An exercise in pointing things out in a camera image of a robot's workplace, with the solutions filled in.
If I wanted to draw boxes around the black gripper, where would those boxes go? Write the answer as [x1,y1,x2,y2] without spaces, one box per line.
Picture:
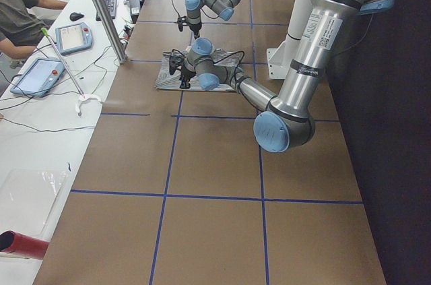
[176,15,202,39]
[169,55,194,89]

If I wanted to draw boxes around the navy white striped polo shirt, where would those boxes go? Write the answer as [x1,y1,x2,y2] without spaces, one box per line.
[154,47,244,92]

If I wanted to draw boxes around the black keyboard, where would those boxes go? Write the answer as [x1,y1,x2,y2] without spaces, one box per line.
[103,0,117,19]

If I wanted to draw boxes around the far teach pendant tablet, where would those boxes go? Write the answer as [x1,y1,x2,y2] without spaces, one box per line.
[55,22,93,55]

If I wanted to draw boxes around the teach pendant tablet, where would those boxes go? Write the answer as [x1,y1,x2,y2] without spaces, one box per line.
[9,58,65,98]
[55,22,93,55]

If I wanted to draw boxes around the black computer mouse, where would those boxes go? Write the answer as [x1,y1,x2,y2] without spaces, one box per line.
[69,12,84,22]

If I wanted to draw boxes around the near teach pendant tablet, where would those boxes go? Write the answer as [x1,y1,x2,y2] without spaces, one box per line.
[9,58,65,98]

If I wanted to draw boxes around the seated person in grey shirt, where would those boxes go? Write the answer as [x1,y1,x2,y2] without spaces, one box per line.
[1,0,67,60]

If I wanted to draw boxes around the clear plastic sheet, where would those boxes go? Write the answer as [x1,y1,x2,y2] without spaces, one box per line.
[1,169,69,237]

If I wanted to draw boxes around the red cylinder bottle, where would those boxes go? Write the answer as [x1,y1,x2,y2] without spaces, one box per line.
[1,230,50,260]

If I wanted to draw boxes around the aluminium frame post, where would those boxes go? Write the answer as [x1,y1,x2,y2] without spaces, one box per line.
[92,0,127,64]

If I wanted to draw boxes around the black cable on white table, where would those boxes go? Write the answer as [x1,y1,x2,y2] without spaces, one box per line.
[0,42,117,134]

